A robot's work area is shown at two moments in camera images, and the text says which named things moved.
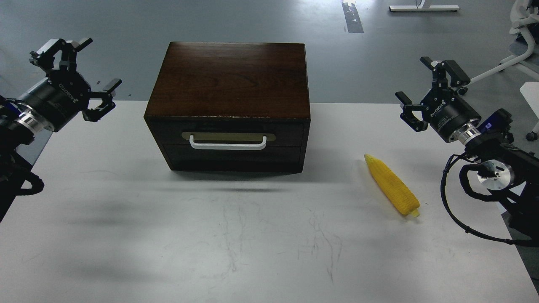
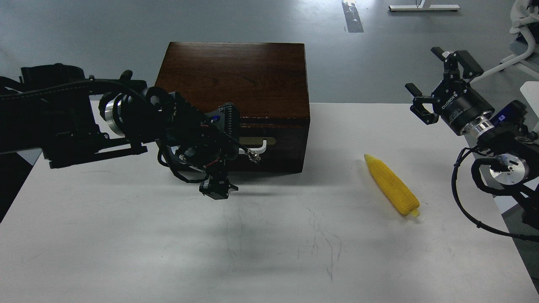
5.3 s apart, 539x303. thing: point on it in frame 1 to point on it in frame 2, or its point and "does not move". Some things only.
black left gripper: [65, 94] to [201, 144]
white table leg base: [420, 7] does not move
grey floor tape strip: [352, 18] does not move
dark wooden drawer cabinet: [231, 106] does not move
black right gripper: [446, 112] to [457, 103]
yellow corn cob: [399, 192] does not move
